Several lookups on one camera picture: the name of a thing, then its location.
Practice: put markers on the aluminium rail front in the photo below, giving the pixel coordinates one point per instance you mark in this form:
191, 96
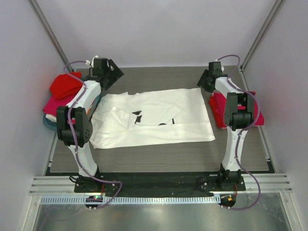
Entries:
268, 182

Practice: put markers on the aluminium frame post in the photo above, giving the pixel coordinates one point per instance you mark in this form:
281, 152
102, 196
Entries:
49, 32
262, 32

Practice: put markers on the red crumpled t shirt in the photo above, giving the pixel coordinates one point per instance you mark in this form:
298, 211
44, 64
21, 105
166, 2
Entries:
65, 85

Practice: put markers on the magenta t shirt in basket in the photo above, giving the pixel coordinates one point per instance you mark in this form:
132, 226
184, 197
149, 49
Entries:
53, 104

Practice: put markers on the slotted cable duct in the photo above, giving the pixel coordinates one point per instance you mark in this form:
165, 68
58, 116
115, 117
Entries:
97, 200

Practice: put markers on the folded red t shirt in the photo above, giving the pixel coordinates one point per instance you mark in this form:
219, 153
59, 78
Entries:
218, 115

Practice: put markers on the teal plastic basket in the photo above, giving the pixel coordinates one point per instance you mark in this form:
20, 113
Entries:
50, 124

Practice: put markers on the left aluminium frame post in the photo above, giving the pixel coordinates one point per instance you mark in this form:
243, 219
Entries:
49, 32

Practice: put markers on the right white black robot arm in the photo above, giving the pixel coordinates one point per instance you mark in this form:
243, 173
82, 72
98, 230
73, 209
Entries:
239, 116

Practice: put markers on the white printed t shirt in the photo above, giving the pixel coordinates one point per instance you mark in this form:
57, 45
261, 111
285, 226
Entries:
151, 118

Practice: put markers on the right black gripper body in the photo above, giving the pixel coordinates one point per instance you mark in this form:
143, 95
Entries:
205, 80

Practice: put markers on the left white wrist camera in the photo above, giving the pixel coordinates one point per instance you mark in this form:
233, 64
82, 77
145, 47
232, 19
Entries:
91, 62

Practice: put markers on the right aluminium frame post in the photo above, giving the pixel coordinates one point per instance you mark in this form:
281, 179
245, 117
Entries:
262, 32

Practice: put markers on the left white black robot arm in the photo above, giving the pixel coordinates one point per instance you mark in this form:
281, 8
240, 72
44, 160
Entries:
73, 121

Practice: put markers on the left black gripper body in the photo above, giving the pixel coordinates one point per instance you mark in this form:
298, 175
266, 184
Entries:
108, 69

